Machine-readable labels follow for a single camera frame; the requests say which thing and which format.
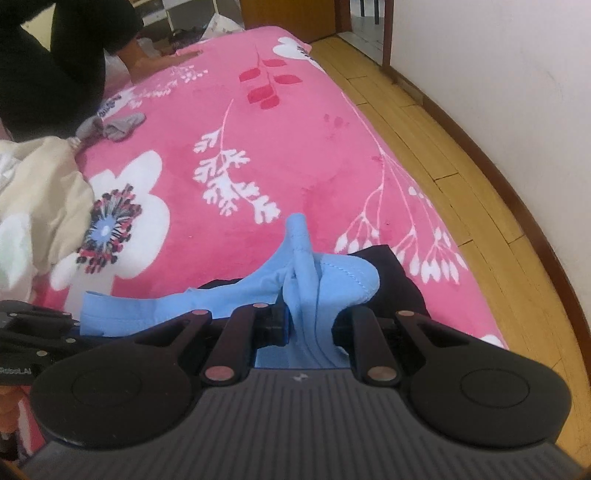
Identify pink floral blanket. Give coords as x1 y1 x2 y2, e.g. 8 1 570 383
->
28 25 509 457

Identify white plastic bag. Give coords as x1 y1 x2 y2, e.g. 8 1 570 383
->
203 13 243 40

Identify grey sock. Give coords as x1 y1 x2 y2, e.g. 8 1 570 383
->
69 112 147 151

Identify blue t-shirt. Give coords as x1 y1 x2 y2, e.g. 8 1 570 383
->
81 213 382 370

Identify person's left hand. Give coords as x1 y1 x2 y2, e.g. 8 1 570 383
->
0 385 18 435

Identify beige garment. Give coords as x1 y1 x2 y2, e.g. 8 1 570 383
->
0 136 96 280

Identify brown wooden door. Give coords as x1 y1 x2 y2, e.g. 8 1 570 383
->
240 0 393 70

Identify cream fleece garment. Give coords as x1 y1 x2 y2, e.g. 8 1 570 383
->
0 212 38 303

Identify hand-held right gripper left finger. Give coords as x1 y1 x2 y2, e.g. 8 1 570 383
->
134 304 291 385

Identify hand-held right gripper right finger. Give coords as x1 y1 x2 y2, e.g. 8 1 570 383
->
331 306 472 387

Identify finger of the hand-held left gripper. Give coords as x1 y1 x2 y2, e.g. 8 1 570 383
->
0 331 94 365
0 300 76 332

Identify black folded garment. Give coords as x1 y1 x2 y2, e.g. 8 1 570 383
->
185 244 431 325

